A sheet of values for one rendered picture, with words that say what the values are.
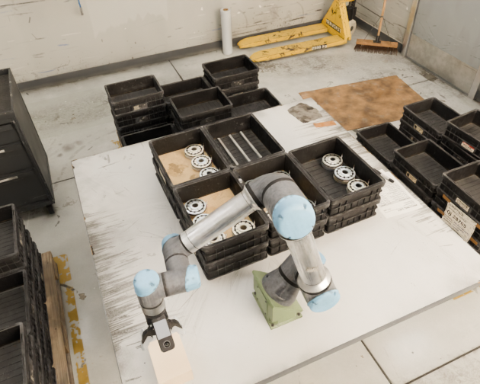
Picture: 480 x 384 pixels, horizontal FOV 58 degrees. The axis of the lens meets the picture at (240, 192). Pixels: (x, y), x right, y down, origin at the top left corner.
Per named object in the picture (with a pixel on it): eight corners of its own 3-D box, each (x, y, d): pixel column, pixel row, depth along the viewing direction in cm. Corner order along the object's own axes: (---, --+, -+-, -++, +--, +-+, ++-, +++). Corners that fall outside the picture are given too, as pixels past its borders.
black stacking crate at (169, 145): (232, 187, 213) (231, 169, 205) (174, 206, 204) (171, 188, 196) (203, 144, 239) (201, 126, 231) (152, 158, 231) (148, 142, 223)
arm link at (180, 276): (193, 250, 135) (158, 258, 133) (200, 276, 126) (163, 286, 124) (196, 267, 139) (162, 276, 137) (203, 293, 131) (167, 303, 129)
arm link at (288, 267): (297, 267, 173) (319, 243, 168) (311, 292, 162) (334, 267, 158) (276, 259, 166) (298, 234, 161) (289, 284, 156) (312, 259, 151)
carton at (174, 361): (193, 379, 155) (191, 369, 150) (161, 392, 152) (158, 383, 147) (180, 340, 166) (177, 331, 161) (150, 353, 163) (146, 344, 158)
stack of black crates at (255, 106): (264, 122, 370) (265, 86, 347) (280, 141, 350) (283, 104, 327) (222, 133, 359) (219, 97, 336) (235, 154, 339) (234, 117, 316)
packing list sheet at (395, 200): (426, 206, 215) (426, 206, 215) (388, 220, 209) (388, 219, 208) (385, 168, 237) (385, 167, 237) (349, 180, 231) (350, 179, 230)
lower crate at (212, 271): (269, 259, 194) (270, 241, 185) (207, 283, 185) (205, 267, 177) (233, 203, 220) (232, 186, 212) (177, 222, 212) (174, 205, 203)
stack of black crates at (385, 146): (416, 175, 315) (424, 150, 299) (382, 187, 307) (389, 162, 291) (382, 145, 342) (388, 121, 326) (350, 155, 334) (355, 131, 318)
